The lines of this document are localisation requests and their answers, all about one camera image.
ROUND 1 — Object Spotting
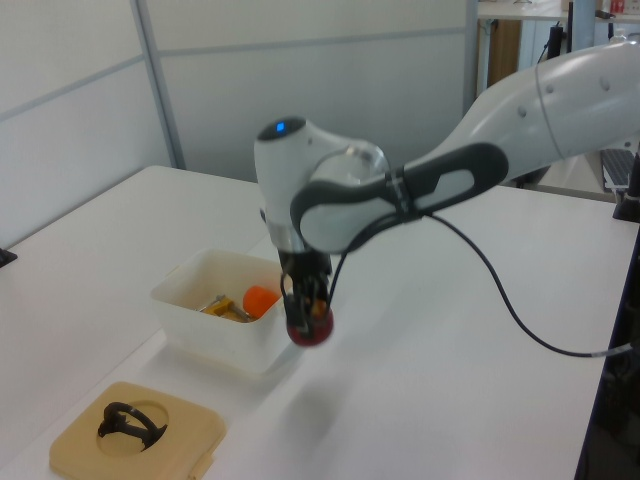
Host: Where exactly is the black stand post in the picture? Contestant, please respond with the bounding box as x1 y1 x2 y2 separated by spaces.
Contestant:
573 147 640 480

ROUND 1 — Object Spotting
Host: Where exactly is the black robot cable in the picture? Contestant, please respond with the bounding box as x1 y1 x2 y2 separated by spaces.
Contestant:
327 212 640 359

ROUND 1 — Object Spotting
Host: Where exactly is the white office desk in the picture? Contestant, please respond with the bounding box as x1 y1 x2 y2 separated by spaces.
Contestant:
477 0 640 24

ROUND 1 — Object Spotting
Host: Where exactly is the grey partition post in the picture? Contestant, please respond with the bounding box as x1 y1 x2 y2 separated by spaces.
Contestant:
130 0 187 172
463 0 482 107

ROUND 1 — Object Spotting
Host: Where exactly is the beige plastic lid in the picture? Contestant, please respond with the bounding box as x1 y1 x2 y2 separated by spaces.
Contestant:
48 380 228 480

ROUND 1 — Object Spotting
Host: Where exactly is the yellow metal tool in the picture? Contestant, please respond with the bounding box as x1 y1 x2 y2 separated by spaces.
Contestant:
196 294 254 324

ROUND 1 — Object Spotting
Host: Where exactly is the orange fruit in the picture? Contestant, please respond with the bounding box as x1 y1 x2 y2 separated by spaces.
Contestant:
242 284 281 320

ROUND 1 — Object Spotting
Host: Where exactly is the grey ridged metal panel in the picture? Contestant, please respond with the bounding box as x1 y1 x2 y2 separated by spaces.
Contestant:
599 146 639 192

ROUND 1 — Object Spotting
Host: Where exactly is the white plastic container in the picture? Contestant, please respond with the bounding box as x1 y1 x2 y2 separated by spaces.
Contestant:
149 248 295 378

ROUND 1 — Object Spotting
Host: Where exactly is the wooden cabinet panel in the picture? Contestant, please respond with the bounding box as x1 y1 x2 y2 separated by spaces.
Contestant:
487 19 522 90

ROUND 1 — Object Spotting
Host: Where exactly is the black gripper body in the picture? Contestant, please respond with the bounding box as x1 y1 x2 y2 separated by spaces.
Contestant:
276 248 335 297

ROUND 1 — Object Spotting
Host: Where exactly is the red apple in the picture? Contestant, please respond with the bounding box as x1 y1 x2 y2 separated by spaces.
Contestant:
285 303 336 349

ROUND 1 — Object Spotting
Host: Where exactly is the black wire clip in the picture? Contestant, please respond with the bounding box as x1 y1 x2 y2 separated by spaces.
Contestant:
97 400 169 453

